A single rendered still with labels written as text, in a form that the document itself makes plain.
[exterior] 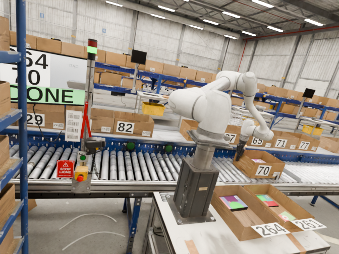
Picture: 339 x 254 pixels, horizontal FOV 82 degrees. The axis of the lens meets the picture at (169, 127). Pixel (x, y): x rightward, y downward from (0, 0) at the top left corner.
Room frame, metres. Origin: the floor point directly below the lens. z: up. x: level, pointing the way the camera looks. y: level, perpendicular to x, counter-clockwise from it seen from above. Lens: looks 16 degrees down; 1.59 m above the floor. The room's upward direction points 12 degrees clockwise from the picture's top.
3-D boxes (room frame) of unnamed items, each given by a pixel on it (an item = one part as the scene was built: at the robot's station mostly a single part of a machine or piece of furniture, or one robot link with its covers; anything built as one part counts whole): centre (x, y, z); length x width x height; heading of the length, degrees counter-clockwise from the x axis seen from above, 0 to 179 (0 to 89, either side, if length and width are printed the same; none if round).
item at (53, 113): (1.72, 1.13, 0.96); 0.39 x 0.29 x 0.17; 109
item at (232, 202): (1.22, -0.54, 0.78); 0.19 x 0.14 x 0.02; 115
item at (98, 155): (1.45, 0.53, 0.72); 0.52 x 0.05 x 0.05; 19
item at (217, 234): (1.11, -0.55, 0.74); 1.00 x 0.58 x 0.03; 111
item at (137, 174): (1.55, 0.22, 0.72); 0.52 x 0.05 x 0.05; 19
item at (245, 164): (1.92, -0.98, 0.83); 0.39 x 0.29 x 0.17; 111
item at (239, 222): (1.14, -0.57, 0.80); 0.38 x 0.28 x 0.10; 23
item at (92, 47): (1.16, 0.52, 1.62); 0.05 x 0.05 x 0.06
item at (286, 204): (1.25, -0.86, 0.80); 0.38 x 0.28 x 0.10; 22
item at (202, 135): (1.10, -0.26, 1.28); 0.22 x 0.18 x 0.06; 103
